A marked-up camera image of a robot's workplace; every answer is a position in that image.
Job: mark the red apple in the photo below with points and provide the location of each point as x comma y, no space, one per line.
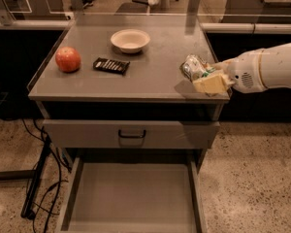
68,59

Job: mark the open grey middle drawer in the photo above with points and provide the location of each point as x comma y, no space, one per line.
154,196

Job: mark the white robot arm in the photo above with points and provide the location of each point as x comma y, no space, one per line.
275,67

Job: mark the dark snack bar packet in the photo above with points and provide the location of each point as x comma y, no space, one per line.
110,66

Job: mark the white paper bowl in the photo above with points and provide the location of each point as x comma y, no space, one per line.
130,40

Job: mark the grey drawer cabinet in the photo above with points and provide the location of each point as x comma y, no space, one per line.
152,89

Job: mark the closed grey top drawer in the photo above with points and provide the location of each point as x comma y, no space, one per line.
130,134

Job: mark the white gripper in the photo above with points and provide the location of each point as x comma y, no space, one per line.
244,71

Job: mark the silver green 7up can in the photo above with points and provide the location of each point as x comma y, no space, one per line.
194,68

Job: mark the black metal stand leg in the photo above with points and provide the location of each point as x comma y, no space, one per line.
33,176

